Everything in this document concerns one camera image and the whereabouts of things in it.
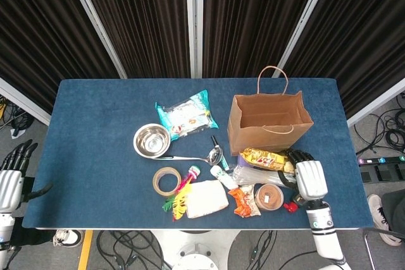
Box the dark pleated curtain panel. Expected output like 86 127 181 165
0 0 123 114
75 0 192 78
283 0 405 119
202 0 323 78

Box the clear tub of rubber bands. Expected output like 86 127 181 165
254 183 286 212

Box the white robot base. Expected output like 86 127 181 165
150 229 246 270

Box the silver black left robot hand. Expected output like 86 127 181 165
0 138 54 213

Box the clear plastic bag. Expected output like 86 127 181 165
232 165 297 187

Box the white Face tissue pack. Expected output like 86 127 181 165
185 180 230 219

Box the teal clear snack packet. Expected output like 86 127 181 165
154 90 220 142

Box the stainless steel bowl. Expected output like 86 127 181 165
133 123 171 159

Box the tangle of black cables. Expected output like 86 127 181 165
246 230 278 264
353 92 405 154
0 92 35 138
94 230 173 270

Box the stainless steel ladle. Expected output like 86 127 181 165
157 145 224 166

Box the white green tube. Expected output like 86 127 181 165
209 165 239 190

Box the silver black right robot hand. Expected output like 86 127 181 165
278 149 329 203

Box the white partition frame post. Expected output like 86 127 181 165
62 0 128 80
0 77 51 126
346 78 405 128
185 0 204 78
272 0 337 78

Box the white table frame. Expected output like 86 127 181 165
34 227 361 231

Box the orange snack packet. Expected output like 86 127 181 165
227 183 263 218

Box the green marker with black cap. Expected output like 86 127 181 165
211 135 230 171

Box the gold biscuit packet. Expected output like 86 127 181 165
239 147 297 175

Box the clear packing tape roll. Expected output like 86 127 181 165
153 166 182 197

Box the colourful feather shuttlecock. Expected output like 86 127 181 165
162 165 202 222

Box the dark trouser leg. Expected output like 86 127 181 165
381 192 405 233

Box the yellow floor tape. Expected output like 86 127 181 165
77 230 94 270

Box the blue table cloth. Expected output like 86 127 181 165
22 77 375 230

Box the white black sneaker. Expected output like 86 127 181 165
53 228 85 248

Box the brown paper bag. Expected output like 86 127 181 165
227 65 315 157

